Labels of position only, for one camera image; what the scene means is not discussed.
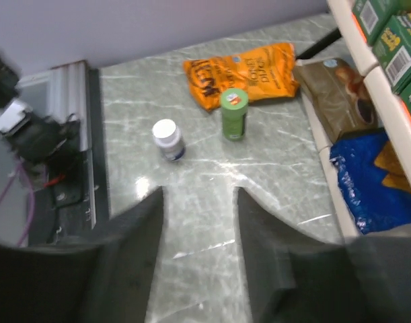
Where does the cassava chips bag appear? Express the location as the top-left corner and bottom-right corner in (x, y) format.
(293, 58), (379, 143)

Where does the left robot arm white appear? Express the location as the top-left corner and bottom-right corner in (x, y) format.
(0, 55), (81, 186)

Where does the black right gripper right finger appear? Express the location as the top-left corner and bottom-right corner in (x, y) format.
(237, 187), (411, 322)

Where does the orange honey dijon chip bag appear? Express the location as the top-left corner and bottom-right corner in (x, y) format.
(182, 42), (299, 111)

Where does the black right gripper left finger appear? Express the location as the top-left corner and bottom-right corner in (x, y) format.
(0, 187), (164, 322)

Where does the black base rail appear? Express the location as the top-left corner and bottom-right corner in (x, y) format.
(16, 60), (110, 246)

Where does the blue Doritos bag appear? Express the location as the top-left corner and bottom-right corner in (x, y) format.
(330, 130), (411, 235)

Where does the green lidded jar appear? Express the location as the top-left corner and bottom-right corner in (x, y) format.
(220, 88), (249, 141)

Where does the beige black shelf rack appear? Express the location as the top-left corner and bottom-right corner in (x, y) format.
(295, 0), (411, 243)

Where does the white capped pill bottle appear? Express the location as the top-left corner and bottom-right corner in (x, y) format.
(152, 119), (186, 161)

